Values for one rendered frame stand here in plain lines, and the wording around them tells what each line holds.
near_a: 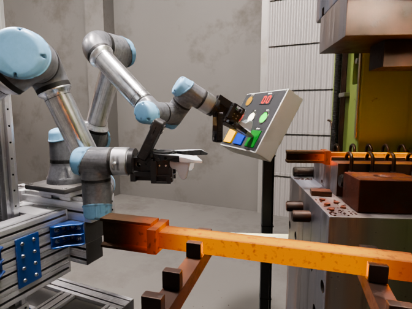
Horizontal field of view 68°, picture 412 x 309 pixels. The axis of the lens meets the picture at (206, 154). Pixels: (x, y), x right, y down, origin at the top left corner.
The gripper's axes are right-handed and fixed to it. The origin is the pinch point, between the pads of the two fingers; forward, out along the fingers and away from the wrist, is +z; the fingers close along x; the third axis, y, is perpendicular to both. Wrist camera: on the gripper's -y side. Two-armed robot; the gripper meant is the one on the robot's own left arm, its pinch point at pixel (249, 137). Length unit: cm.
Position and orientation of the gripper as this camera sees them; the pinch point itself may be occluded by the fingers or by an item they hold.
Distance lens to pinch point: 122.8
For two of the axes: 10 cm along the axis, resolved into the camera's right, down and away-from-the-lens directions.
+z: 8.1, 4.6, 3.6
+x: -3.5, -1.2, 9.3
